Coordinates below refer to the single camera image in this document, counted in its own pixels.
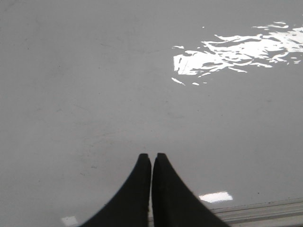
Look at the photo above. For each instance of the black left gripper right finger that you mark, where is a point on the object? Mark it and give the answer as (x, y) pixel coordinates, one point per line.
(173, 204)

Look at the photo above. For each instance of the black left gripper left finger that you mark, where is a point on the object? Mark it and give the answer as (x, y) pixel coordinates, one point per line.
(129, 206)

